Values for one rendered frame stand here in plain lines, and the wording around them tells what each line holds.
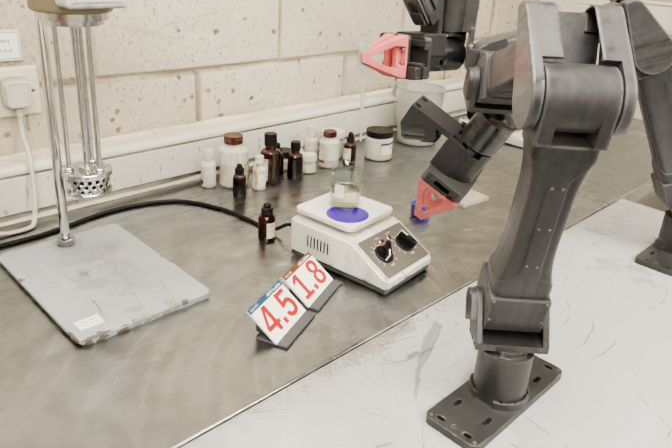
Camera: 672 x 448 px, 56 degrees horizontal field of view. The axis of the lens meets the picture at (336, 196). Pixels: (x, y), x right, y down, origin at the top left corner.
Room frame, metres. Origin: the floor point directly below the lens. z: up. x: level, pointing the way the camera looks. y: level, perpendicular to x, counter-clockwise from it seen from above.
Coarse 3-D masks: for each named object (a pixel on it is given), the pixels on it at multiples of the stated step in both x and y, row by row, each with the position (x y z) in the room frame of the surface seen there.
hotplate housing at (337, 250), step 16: (304, 224) 0.92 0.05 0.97; (320, 224) 0.92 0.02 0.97; (384, 224) 0.94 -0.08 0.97; (304, 240) 0.92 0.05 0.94; (320, 240) 0.90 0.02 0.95; (336, 240) 0.88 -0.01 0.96; (352, 240) 0.87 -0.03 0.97; (320, 256) 0.90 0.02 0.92; (336, 256) 0.88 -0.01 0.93; (352, 256) 0.86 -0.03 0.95; (336, 272) 0.88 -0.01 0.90; (352, 272) 0.86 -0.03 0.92; (368, 272) 0.84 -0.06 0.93; (400, 272) 0.85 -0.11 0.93; (416, 272) 0.89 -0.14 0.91; (384, 288) 0.82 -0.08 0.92
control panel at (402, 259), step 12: (396, 228) 0.94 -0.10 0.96; (372, 240) 0.89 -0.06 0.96; (384, 240) 0.90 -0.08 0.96; (372, 252) 0.86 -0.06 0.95; (396, 252) 0.89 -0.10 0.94; (408, 252) 0.90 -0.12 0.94; (420, 252) 0.91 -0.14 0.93; (384, 264) 0.85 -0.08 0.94; (396, 264) 0.86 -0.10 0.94; (408, 264) 0.87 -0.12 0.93
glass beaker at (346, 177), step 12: (336, 168) 0.94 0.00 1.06; (348, 168) 0.98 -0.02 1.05; (360, 168) 0.97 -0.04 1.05; (336, 180) 0.94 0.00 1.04; (348, 180) 0.93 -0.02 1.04; (360, 180) 0.95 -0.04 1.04; (336, 192) 0.94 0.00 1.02; (348, 192) 0.93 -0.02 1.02; (360, 192) 0.95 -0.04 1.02; (336, 204) 0.94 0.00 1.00; (348, 204) 0.93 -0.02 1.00
